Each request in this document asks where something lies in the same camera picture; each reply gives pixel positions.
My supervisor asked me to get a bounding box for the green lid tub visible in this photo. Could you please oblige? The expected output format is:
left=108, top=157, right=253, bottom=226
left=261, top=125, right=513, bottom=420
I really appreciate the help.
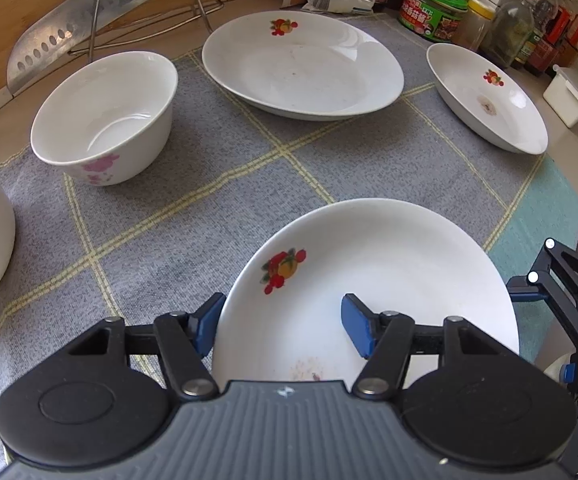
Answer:
left=398, top=0, right=470, bottom=43

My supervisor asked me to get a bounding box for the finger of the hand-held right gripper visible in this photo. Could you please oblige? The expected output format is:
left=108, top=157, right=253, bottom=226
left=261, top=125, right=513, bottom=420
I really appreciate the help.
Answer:
left=506, top=239, right=578, bottom=348

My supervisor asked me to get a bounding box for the steel kitchen knife black handle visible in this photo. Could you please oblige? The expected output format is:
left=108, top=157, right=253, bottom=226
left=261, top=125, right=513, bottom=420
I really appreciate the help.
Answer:
left=6, top=0, right=190, bottom=98

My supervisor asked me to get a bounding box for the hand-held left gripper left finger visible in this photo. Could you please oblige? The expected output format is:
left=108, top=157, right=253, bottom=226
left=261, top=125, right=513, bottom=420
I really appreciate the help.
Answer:
left=66, top=292, right=227, bottom=403

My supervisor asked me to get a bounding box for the teal mat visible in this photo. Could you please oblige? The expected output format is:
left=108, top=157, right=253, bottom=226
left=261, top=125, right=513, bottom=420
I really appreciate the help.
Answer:
left=486, top=155, right=578, bottom=366

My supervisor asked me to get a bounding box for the yellow lid jar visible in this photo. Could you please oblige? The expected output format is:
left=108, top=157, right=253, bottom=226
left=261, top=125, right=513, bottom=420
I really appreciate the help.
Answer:
left=451, top=0, right=497, bottom=53

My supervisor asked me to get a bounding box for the clear glass bottle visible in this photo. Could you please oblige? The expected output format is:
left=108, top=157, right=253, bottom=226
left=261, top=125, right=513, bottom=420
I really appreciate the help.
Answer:
left=481, top=0, right=540, bottom=68

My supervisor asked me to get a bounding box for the dark sauce bottle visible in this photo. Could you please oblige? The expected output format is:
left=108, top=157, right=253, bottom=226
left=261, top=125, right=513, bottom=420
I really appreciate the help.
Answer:
left=519, top=0, right=562, bottom=68

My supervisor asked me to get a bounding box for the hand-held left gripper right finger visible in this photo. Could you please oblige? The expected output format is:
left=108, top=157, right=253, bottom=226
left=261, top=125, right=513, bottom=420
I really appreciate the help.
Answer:
left=341, top=294, right=502, bottom=402

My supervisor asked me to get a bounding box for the white plastic box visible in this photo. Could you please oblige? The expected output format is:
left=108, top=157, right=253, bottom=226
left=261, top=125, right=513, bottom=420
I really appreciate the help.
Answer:
left=543, top=64, right=578, bottom=128

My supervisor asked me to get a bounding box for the grey checked table mat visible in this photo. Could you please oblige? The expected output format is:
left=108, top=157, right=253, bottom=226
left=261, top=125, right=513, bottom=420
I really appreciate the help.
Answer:
left=0, top=12, right=560, bottom=480

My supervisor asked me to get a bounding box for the large white fruit print plate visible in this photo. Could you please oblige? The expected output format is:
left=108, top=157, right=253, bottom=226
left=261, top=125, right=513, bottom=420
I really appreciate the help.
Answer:
left=202, top=10, right=405, bottom=121

